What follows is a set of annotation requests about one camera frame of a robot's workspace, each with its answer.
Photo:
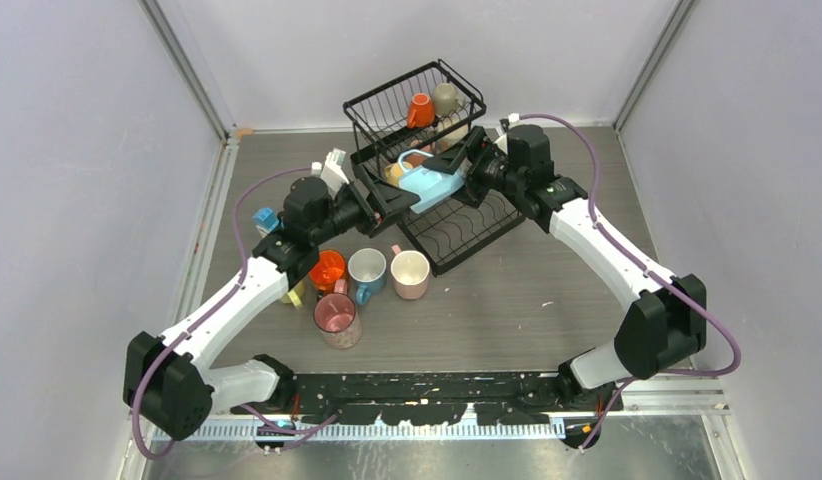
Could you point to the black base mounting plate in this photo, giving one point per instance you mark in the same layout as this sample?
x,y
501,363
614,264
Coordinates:
x,y
496,398

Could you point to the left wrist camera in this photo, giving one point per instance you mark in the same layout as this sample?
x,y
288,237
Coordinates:
x,y
330,171

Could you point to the light blue faceted mug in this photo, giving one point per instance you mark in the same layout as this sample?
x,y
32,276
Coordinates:
x,y
431,187

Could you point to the pink patterned mug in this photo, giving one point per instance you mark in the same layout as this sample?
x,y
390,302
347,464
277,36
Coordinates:
x,y
336,317

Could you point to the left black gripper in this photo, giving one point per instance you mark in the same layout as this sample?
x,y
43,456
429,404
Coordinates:
x,y
387,198

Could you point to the light pink faceted mug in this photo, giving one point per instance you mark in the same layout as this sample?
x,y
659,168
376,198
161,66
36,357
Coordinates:
x,y
410,271

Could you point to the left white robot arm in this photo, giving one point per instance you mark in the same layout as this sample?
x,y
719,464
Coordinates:
x,y
169,378

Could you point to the salmon pink mug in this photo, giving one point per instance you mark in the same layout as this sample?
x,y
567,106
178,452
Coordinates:
x,y
416,159

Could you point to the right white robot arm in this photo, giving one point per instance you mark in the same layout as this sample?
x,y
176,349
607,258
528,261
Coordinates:
x,y
661,325

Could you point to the yellow mug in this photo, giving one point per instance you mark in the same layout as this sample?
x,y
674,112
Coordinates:
x,y
394,172

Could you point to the beige grey cup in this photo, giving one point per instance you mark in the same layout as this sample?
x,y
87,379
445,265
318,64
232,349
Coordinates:
x,y
447,99

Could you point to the small orange cup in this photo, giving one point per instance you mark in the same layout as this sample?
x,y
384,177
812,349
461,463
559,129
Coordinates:
x,y
421,111

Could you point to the small blue toy block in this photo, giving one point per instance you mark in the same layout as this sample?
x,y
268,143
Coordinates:
x,y
266,221

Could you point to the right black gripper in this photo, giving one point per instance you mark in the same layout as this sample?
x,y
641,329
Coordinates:
x,y
451,160

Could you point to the large orange mug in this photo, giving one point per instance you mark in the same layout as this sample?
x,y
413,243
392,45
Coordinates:
x,y
330,267

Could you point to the cream floral mug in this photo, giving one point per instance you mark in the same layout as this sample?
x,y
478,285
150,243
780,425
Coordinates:
x,y
454,132

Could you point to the yellow-green faceted mug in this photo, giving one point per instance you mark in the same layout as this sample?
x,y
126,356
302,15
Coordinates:
x,y
295,295

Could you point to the black wire dish rack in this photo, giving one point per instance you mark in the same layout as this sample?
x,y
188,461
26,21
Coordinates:
x,y
456,228

